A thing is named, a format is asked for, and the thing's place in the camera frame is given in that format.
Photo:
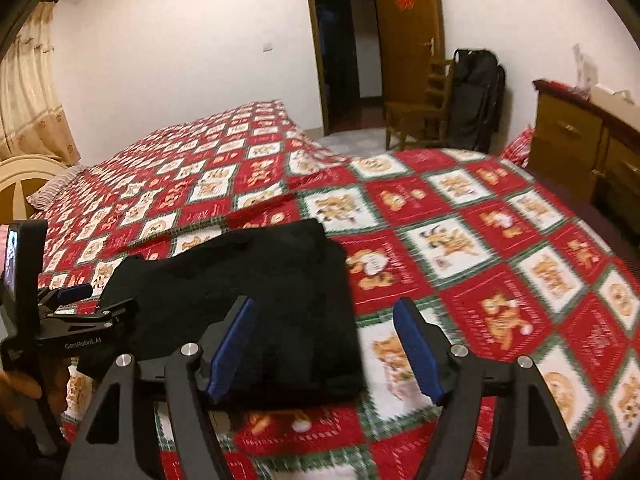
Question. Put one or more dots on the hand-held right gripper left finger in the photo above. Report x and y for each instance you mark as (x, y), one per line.
(232, 345)

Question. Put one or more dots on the red plaid cloth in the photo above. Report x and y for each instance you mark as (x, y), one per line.
(517, 147)

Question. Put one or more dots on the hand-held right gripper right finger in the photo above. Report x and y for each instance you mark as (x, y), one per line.
(417, 350)

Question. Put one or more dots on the person's left hand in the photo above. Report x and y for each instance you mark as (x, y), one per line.
(20, 390)

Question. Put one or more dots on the red printed blanket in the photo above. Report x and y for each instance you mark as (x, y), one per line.
(450, 270)

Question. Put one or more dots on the wooden chair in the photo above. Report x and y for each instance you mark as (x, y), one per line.
(415, 110)

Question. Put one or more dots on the dark maroon bed sheet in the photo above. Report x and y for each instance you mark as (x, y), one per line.
(585, 210)

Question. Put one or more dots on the clear plastic bag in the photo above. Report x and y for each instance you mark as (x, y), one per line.
(584, 67)

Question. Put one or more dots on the cream headboard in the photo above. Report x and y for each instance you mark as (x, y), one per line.
(20, 180)

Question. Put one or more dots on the wooden door frame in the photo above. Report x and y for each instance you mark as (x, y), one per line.
(312, 50)

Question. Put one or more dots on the wooden dresser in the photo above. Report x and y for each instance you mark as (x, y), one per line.
(565, 130)

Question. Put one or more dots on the striped pillow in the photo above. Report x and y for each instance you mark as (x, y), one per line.
(52, 190)

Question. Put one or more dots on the beige patterned curtain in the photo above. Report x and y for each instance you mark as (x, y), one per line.
(30, 85)

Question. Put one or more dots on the black pants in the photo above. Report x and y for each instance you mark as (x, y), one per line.
(290, 285)

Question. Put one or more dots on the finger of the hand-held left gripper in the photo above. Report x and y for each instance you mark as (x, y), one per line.
(75, 292)
(117, 309)

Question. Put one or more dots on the black bag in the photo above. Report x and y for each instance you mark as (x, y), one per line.
(475, 95)

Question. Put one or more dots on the wooden door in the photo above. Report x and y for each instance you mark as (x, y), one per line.
(410, 50)

